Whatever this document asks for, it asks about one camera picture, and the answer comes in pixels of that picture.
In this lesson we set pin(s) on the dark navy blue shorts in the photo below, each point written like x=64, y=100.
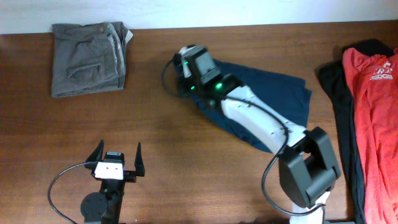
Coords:
x=285, y=94

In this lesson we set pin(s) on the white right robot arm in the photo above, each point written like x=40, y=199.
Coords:
x=307, y=164

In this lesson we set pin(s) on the red t-shirt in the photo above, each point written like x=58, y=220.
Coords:
x=372, y=81

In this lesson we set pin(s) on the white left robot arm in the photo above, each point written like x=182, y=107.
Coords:
x=104, y=206

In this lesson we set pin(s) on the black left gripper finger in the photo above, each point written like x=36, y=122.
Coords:
x=97, y=154
x=138, y=163

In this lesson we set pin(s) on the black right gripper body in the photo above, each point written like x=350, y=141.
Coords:
x=189, y=85

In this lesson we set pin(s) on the folded grey cargo shorts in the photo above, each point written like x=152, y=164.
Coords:
x=89, y=59

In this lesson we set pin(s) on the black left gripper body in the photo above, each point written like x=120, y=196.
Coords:
x=129, y=176

